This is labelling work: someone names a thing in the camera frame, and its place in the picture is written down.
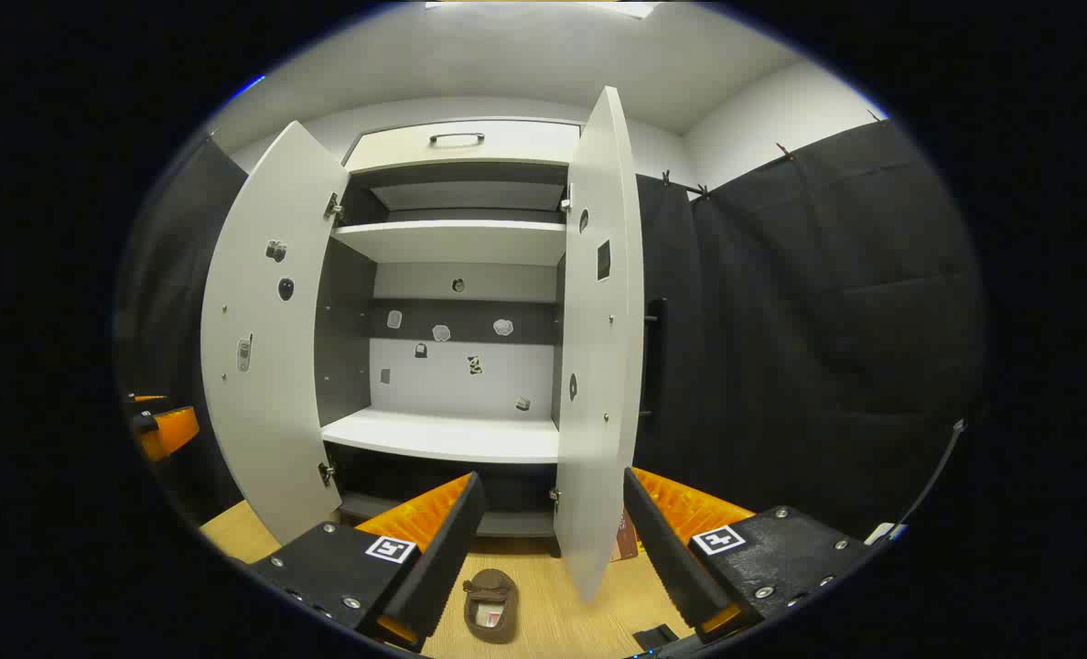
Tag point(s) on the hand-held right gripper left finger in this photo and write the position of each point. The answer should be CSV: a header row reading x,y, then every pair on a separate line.
x,y
434,558

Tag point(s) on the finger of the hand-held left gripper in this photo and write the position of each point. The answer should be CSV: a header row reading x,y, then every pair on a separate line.
x,y
173,432
150,399

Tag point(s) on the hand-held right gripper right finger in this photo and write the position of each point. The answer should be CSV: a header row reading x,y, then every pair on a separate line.
x,y
672,558

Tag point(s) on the brown felt shoe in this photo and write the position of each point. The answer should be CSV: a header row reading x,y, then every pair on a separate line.
x,y
491,609

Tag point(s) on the white shoe cabinet door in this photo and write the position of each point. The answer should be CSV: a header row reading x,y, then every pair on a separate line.
x,y
264,384
598,366

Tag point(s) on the white grey shoe cabinet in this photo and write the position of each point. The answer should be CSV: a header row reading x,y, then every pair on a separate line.
x,y
452,435

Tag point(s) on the white cabinet drawer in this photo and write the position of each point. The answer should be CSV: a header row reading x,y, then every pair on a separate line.
x,y
525,142

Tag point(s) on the red brown small box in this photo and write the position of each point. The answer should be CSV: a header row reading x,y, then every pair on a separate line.
x,y
627,540

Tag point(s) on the black backdrop cloth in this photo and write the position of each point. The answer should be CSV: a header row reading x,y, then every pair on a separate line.
x,y
827,320

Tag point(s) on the ceiling light panel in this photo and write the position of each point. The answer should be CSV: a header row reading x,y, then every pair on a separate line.
x,y
543,5

